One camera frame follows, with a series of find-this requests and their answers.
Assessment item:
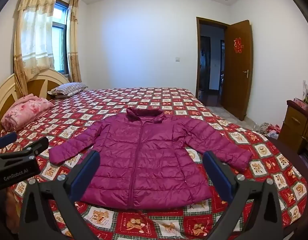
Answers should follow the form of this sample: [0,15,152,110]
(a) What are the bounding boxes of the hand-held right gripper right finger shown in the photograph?
[203,151,285,240]

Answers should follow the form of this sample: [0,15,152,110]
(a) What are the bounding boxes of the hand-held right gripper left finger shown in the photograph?
[19,150,101,240]

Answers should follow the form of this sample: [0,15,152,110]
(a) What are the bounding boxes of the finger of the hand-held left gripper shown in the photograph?
[0,137,49,159]
[0,132,18,152]

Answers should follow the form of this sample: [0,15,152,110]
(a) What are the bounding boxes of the magenta puffer jacket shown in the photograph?
[48,107,253,210]

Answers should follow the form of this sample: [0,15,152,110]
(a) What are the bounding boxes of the pile of clothes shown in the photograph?
[256,122,281,140]

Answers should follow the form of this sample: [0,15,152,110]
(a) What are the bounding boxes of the pink floral folded blanket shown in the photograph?
[0,93,54,132]

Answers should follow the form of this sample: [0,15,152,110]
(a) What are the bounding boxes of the red checkered printed quilt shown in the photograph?
[0,87,308,240]

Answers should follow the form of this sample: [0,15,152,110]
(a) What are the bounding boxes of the cream wooden headboard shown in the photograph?
[0,69,70,137]

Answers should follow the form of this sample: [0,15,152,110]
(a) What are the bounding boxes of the striped pillow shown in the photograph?
[47,82,89,99]

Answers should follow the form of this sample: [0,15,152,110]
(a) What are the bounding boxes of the brown wooden dresser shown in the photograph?
[279,100,308,155]

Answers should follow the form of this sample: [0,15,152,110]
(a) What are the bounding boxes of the wide beige floral curtain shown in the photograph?
[13,0,56,98]

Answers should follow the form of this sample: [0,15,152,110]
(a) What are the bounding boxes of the brown wooden door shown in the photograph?
[223,20,253,122]

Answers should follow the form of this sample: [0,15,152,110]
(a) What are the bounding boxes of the pink box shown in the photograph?
[295,98,308,111]

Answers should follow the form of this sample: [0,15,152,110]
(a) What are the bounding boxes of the window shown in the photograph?
[52,1,69,76]

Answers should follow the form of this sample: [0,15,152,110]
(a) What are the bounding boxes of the narrow beige floral curtain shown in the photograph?
[67,0,82,83]

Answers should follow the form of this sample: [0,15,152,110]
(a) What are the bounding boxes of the red paper door decoration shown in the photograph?
[233,37,243,54]

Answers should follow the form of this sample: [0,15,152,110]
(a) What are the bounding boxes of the brown wooden door frame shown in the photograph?
[195,17,231,98]

